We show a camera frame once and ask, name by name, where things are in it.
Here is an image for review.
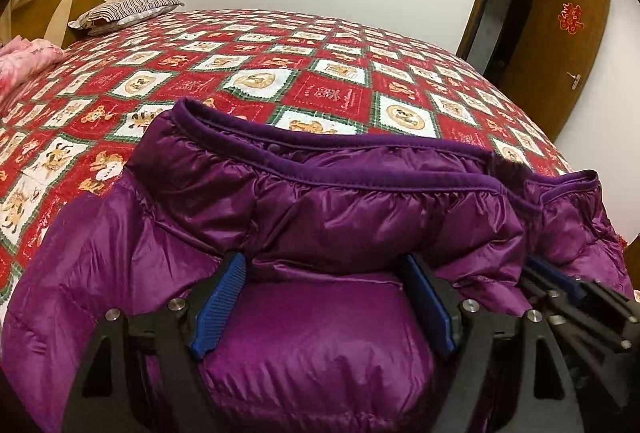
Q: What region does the cream wooden headboard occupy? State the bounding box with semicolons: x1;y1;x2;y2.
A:
0;0;136;49

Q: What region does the pink folded quilt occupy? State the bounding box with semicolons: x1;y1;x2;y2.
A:
0;36;68;101

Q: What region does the red patterned bedspread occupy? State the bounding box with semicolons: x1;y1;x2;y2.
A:
0;8;573;314

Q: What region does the striped pillow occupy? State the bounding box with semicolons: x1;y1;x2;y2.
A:
68;0;185;36

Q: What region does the brown wooden door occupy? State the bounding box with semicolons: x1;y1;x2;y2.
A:
500;0;612;144

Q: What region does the purple down jacket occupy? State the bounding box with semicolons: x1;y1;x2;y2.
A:
0;97;636;433

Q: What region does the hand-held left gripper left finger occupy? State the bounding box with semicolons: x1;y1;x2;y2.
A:
62;252;251;433

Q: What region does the red paper door decoration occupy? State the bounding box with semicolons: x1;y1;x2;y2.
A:
557;2;586;34

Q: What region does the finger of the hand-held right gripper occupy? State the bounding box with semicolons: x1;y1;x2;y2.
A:
524;257;587;305

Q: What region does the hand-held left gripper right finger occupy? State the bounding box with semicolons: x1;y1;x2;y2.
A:
400;253;588;433

